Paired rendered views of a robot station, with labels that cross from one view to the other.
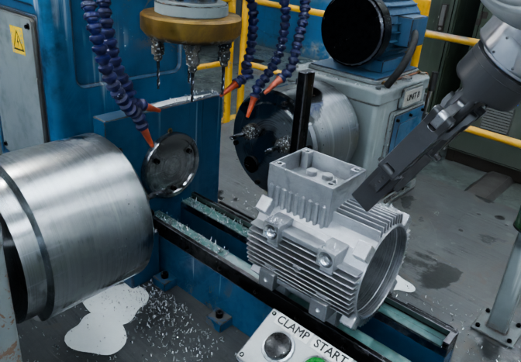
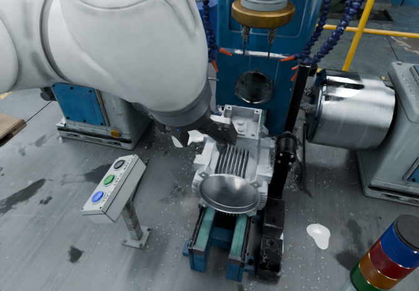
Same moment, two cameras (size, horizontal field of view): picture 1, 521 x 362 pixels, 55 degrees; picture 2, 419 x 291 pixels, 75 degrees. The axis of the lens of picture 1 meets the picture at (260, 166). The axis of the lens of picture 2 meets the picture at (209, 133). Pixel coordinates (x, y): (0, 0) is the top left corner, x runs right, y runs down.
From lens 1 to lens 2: 0.70 m
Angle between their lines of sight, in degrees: 56
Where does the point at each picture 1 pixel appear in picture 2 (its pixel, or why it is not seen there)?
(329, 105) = (359, 100)
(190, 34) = (237, 17)
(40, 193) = not seen: hidden behind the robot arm
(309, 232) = (212, 149)
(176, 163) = (256, 88)
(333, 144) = (340, 127)
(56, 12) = not seen: outside the picture
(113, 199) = not seen: hidden behind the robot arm
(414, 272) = (343, 244)
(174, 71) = (293, 37)
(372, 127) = (400, 136)
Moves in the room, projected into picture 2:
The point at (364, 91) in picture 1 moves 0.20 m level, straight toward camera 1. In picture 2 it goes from (410, 104) to (344, 115)
